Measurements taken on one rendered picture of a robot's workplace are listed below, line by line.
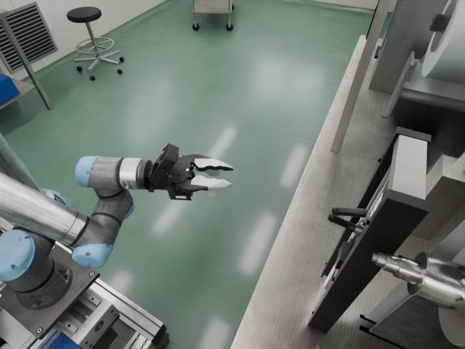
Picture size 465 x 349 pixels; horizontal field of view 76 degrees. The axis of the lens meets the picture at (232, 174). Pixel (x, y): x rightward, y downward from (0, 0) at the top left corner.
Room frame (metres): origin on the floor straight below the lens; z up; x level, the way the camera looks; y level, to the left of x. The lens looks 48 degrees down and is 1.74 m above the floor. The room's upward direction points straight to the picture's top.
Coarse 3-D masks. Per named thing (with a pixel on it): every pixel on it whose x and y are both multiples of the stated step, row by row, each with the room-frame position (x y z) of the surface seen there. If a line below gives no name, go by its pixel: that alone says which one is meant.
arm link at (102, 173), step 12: (84, 156) 0.50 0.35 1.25; (96, 156) 0.50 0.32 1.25; (84, 168) 0.46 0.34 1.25; (96, 168) 0.46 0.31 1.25; (108, 168) 0.46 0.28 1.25; (84, 180) 0.45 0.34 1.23; (96, 180) 0.45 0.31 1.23; (108, 180) 0.45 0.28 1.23; (96, 192) 0.45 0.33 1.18; (108, 192) 0.45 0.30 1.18
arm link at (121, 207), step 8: (120, 192) 0.46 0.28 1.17; (128, 192) 0.49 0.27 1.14; (104, 200) 0.45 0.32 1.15; (112, 200) 0.45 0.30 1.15; (120, 200) 0.45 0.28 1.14; (128, 200) 0.47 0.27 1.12; (96, 208) 0.42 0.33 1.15; (104, 208) 0.42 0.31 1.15; (112, 208) 0.42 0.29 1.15; (120, 208) 0.43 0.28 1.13; (128, 208) 0.46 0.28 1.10; (120, 216) 0.42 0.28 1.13; (128, 216) 0.46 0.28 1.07
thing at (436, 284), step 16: (416, 256) 0.21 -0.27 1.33; (432, 256) 0.19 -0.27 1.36; (432, 272) 0.17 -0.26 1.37; (448, 272) 0.17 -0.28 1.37; (464, 272) 0.17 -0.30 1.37; (416, 288) 0.16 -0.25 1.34; (432, 288) 0.15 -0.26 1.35; (448, 288) 0.15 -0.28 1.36; (464, 288) 0.15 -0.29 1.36; (448, 304) 0.13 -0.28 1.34; (464, 304) 0.13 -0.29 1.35
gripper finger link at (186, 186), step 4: (188, 180) 0.44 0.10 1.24; (176, 184) 0.43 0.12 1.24; (180, 184) 0.43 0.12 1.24; (184, 184) 0.43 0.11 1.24; (188, 184) 0.43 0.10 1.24; (176, 188) 0.42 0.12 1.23; (180, 188) 0.42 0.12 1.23; (184, 188) 0.42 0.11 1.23; (188, 188) 0.42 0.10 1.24; (192, 188) 0.42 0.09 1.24; (196, 188) 0.42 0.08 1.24; (200, 188) 0.42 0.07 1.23; (204, 188) 0.42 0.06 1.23; (188, 192) 0.42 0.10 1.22; (192, 192) 0.42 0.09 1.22
